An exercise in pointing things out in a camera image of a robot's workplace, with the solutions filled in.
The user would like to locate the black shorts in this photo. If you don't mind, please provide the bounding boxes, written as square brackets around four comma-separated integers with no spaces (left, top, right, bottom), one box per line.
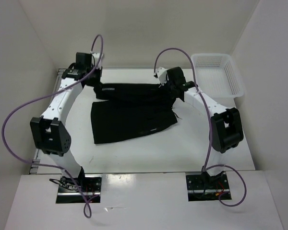
[91,83,177,145]

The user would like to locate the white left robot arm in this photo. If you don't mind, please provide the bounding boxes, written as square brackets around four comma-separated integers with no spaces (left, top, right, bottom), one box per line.
[30,52,104,192]

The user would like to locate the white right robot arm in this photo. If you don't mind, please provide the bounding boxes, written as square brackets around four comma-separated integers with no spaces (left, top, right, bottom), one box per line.
[164,67,244,188]

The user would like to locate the white plastic basket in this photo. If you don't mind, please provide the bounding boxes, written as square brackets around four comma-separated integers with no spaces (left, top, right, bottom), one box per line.
[191,53,244,99]

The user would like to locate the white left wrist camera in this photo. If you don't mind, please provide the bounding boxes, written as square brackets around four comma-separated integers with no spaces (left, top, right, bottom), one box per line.
[90,51,104,69]

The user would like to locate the aluminium frame rail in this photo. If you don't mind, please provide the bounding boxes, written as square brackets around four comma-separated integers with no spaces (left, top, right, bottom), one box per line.
[28,68,65,174]

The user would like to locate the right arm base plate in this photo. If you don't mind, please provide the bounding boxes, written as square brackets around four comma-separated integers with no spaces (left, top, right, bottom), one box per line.
[185,172,232,202]

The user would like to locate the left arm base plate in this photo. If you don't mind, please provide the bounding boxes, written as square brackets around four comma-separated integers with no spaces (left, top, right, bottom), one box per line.
[49,174,102,204]

